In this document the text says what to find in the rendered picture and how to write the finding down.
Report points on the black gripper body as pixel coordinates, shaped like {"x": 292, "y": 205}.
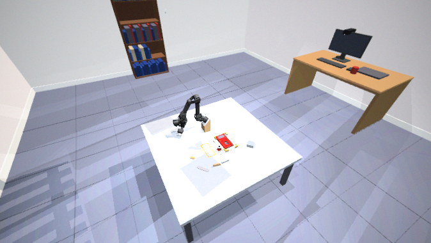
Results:
{"x": 181, "y": 130}

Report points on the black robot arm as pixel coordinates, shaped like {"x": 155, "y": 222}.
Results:
{"x": 198, "y": 116}

